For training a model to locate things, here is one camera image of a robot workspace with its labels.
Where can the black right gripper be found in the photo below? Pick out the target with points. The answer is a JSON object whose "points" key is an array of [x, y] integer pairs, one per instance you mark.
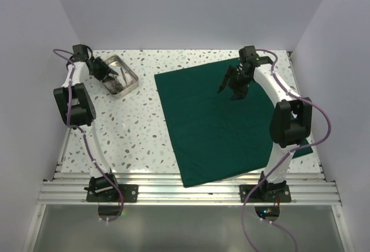
{"points": [[240, 92]]}

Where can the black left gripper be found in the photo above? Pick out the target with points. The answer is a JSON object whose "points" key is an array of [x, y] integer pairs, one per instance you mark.
{"points": [[103, 77]]}

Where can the steel hemostat scissors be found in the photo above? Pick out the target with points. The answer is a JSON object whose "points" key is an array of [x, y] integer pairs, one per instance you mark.
{"points": [[114, 87]]}

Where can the stainless steel tray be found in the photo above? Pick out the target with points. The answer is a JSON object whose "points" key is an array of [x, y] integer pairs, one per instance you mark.
{"points": [[115, 62]]}

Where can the green surgical cloth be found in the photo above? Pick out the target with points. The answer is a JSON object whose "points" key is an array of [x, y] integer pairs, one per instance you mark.
{"points": [[214, 137]]}

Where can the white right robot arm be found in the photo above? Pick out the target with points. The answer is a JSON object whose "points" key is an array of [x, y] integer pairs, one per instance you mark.
{"points": [[289, 127]]}

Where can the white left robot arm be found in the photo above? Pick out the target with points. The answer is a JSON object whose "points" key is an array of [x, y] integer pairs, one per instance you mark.
{"points": [[78, 113]]}

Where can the flat steel forceps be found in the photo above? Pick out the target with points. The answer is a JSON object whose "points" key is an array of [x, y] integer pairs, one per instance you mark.
{"points": [[125, 76]]}

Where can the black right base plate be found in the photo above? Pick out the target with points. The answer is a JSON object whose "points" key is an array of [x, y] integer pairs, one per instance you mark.
{"points": [[265, 194]]}

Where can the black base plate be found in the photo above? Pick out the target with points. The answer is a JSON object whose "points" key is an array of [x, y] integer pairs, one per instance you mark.
{"points": [[129, 191], [265, 194]]}

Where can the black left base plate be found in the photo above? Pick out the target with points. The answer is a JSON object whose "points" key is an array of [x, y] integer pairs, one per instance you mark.
{"points": [[129, 191]]}

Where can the aluminium rail frame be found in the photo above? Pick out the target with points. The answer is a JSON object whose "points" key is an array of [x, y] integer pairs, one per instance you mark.
{"points": [[134, 138]]}

